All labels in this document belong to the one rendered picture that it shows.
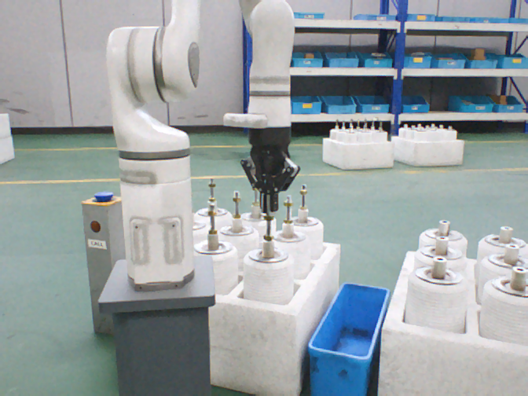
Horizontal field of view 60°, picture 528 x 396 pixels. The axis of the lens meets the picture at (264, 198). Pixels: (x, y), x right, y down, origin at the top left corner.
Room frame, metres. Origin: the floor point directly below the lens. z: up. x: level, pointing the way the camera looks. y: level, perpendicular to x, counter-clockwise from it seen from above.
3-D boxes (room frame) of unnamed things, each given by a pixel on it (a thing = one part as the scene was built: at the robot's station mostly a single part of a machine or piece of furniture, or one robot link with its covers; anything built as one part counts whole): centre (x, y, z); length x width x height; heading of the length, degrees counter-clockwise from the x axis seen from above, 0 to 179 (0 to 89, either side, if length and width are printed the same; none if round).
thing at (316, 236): (1.03, -0.09, 0.16); 0.10 x 0.10 x 0.18
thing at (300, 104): (5.74, -0.47, 0.36); 0.50 x 0.38 x 0.21; 9
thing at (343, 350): (0.83, -0.18, 0.06); 0.30 x 0.11 x 0.12; 158
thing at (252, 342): (0.96, 0.06, 0.09); 0.39 x 0.39 x 0.18; 70
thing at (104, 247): (0.99, 0.36, 0.16); 0.07 x 0.07 x 0.31; 70
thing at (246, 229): (0.96, 0.06, 0.25); 0.08 x 0.08 x 0.01
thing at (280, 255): (0.81, -0.01, 0.25); 0.08 x 0.08 x 0.01
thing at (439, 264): (0.71, -0.29, 0.26); 0.02 x 0.02 x 0.03
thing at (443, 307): (0.71, -0.29, 0.16); 0.10 x 0.10 x 0.18
